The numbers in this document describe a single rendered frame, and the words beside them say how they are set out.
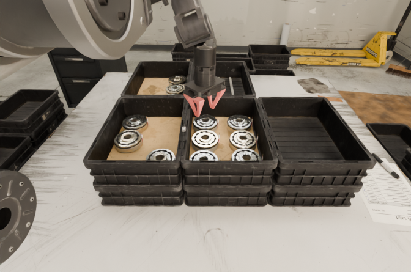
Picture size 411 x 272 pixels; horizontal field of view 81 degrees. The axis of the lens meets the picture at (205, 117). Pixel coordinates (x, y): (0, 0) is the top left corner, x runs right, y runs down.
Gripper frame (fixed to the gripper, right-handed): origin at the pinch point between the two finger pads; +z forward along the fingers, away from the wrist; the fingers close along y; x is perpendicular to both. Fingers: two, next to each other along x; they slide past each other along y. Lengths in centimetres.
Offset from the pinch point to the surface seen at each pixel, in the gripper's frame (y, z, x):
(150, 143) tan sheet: 7.6, 23.3, -22.9
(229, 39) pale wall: -267, 82, -217
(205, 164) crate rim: 6.2, 13.8, 6.7
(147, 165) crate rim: 18.7, 14.2, -5.5
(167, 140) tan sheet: 1.5, 23.2, -19.9
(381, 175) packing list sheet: -56, 36, 46
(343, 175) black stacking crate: -25.5, 19.1, 36.9
